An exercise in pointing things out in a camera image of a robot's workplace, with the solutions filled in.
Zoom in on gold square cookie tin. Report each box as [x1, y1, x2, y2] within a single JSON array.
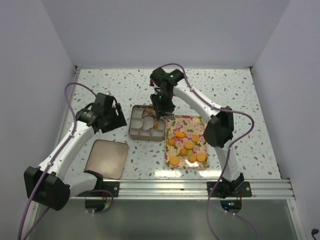
[[128, 105, 165, 142]]

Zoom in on round sandwich cookie front right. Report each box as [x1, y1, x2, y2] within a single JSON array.
[[196, 152, 207, 163]]

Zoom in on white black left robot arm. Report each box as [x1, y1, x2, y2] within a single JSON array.
[[23, 93, 127, 211]]

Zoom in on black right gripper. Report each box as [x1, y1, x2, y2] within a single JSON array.
[[151, 90, 176, 120]]

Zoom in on round sandwich cookie middle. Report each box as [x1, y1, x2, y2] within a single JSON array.
[[183, 141, 194, 150]]

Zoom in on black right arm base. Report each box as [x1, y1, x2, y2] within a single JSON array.
[[206, 181, 253, 199]]

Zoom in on orange flower cookie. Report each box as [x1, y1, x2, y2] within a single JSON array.
[[179, 148, 189, 157], [153, 120, 158, 130]]

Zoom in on floral rectangular tray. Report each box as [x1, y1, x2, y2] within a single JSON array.
[[164, 115, 209, 169]]

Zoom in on aluminium frame rail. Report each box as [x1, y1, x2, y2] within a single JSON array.
[[31, 69, 298, 240]]

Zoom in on round sandwich cookie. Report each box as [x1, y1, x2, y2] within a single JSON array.
[[183, 141, 194, 150], [144, 113, 155, 119], [191, 134, 200, 143], [196, 152, 207, 163], [169, 155, 180, 166]]

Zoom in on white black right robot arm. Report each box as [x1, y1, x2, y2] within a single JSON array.
[[150, 67, 245, 199]]

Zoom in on metal serving tongs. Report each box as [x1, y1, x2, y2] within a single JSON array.
[[145, 105, 175, 121]]

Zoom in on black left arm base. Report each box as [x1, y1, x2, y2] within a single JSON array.
[[76, 181, 120, 198]]

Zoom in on orange flower cookie front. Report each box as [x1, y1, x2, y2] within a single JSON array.
[[179, 148, 189, 157]]

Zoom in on gold square tin lid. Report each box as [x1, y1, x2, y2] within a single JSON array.
[[84, 139, 129, 180]]

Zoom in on round sandwich cookie top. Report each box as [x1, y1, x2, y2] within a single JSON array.
[[144, 113, 155, 119]]

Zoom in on round sandwich cookie front left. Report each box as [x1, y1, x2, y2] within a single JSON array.
[[169, 155, 180, 166]]

